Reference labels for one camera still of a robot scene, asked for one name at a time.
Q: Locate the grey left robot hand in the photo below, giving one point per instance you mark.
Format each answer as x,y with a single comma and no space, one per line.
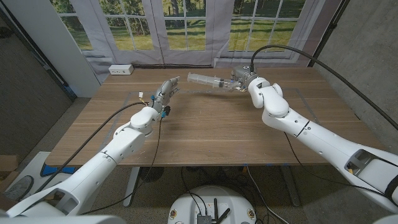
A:
164,91

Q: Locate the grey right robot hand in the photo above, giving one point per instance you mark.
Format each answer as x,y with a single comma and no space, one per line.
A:
241,74

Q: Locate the large clear plastic syringe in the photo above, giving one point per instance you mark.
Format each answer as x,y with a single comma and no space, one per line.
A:
202,79

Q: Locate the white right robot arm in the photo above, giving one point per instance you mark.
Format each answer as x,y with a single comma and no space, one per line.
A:
317,140

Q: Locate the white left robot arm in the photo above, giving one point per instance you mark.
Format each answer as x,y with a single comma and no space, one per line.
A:
102,165

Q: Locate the black backdrop bottom bar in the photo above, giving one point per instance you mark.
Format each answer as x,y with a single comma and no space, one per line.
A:
174,66

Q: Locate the printed window backdrop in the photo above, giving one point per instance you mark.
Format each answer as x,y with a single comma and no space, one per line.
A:
140,57

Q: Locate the white power strip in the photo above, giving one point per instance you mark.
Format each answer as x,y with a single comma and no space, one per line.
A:
120,69

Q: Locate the black round floor fan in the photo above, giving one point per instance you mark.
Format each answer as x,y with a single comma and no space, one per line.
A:
152,174

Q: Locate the black backdrop stand pole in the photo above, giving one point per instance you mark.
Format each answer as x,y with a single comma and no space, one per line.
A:
330,31
37,53

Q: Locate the grey table leg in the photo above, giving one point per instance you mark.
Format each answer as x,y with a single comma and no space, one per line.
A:
132,186
292,189

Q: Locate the white robot torso base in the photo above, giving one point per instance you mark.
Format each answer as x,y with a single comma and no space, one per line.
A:
186,205

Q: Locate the white pillar panel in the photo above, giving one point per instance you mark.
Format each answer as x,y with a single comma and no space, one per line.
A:
56,40

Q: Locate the black radio module with antennas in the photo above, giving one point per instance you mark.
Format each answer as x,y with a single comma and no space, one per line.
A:
203,219

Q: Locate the white floor board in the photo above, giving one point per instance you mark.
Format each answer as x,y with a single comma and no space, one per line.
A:
37,158

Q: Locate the cardboard box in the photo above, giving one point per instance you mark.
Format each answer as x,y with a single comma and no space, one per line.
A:
7,165

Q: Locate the grey sneaker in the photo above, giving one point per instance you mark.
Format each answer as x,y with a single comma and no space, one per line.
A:
20,188

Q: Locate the person's leg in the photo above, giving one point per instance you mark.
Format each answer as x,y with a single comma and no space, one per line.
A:
6,203

